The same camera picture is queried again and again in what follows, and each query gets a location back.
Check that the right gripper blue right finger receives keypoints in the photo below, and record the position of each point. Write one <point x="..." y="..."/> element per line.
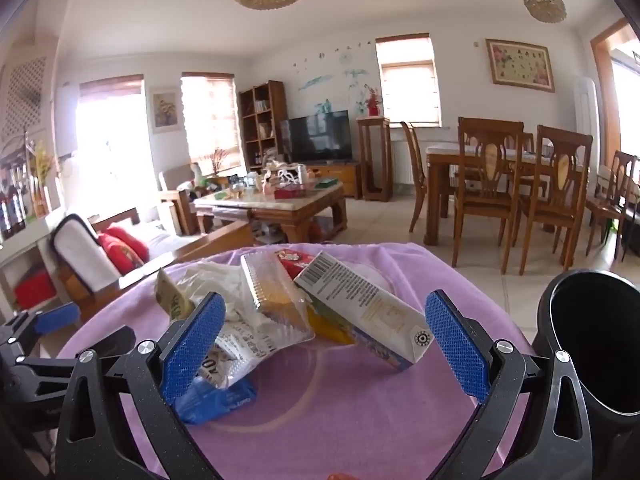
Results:
<point x="530" y="420"/>

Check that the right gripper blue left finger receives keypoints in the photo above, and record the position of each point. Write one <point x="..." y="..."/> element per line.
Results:
<point x="94" y="437"/>

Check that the blue tissue pack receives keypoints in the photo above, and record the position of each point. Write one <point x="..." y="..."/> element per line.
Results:
<point x="203" y="402"/>

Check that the white milk carton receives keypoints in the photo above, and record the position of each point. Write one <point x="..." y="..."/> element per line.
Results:
<point x="391" y="329"/>

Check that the brown milk powder bag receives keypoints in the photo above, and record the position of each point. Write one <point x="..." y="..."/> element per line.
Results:
<point x="173" y="301"/>

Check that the white courier mailer bag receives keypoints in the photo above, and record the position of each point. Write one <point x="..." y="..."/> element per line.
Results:
<point x="239" y="348"/>

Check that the white plastic bag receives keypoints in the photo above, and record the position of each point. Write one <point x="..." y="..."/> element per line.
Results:
<point x="226" y="281"/>

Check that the clear plastic food tray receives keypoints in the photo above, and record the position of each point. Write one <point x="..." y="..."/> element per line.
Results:
<point x="275" y="295"/>

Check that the red snack box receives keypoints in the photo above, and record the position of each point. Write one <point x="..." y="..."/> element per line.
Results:
<point x="294" y="262"/>

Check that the black trash bin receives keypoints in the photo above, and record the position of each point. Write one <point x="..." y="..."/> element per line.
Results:
<point x="594" y="316"/>

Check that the wooden sofa with cushions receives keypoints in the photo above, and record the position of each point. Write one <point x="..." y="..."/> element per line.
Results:
<point x="98" y="262"/>

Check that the purple tablecloth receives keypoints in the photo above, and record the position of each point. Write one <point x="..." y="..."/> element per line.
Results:
<point x="323" y="409"/>

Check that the red cushion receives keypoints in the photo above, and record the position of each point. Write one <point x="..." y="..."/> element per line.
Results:
<point x="126" y="252"/>

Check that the wooden dining chair front right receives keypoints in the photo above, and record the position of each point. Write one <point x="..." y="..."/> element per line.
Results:
<point x="559" y="191"/>

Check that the wooden dining chair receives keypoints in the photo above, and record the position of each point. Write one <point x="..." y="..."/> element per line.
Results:
<point x="418" y="173"/>
<point x="490" y="193"/>
<point x="559" y="191"/>

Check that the wooden chair by window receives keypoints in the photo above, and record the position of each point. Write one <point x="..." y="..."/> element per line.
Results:
<point x="610" y="208"/>

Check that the tall wooden plant stand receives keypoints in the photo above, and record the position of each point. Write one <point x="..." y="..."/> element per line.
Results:
<point x="376" y="159"/>

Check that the wooden dining chair front left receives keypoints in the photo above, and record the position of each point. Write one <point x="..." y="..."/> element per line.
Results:
<point x="490" y="193"/>

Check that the wooden dining table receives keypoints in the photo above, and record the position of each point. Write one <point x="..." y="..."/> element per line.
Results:
<point x="442" y="158"/>

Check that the wooden tv cabinet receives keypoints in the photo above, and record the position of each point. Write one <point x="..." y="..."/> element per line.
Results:
<point x="349" y="173"/>

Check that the wooden coffee table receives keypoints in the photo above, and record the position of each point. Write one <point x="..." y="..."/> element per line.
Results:
<point x="317" y="217"/>

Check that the wooden dining chair far side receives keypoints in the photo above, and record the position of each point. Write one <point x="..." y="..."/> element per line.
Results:
<point x="418" y="173"/>

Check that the white standing air conditioner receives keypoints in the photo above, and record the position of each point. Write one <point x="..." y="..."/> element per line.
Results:
<point x="588" y="122"/>

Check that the black flat television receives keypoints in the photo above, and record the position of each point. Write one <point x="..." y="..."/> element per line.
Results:
<point x="323" y="137"/>

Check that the framed floral picture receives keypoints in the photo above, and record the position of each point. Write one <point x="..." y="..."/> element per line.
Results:
<point x="516" y="64"/>

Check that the small framed flower painting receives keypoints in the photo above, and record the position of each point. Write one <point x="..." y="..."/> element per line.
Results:
<point x="166" y="109"/>

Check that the wooden bookshelf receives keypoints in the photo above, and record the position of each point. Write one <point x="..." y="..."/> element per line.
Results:
<point x="262" y="109"/>

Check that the hanging crystal lamp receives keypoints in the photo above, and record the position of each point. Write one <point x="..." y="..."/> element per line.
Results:
<point x="546" y="11"/>

